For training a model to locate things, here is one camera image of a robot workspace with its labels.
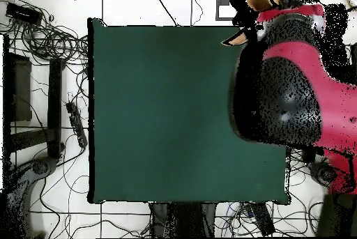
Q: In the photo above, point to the tan terry towel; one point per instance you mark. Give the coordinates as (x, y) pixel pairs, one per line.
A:
(259, 0)

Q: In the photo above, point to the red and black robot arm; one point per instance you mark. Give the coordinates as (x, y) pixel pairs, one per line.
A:
(334, 96)

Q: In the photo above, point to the grey tripod base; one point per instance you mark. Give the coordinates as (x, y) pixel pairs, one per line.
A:
(323, 173)
(41, 168)

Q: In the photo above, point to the dark green table cloth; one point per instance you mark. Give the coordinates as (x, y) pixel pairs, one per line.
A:
(153, 110)

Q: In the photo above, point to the black rectangular device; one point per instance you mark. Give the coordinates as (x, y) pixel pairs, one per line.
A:
(259, 218)

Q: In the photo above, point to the long black power strip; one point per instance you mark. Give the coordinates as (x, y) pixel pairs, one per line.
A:
(76, 124)

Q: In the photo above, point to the black box device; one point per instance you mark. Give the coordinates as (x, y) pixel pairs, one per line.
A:
(23, 13)

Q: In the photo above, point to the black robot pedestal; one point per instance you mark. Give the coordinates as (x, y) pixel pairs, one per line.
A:
(184, 219)

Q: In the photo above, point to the black stand frame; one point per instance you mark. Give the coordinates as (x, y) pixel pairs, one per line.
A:
(54, 96)

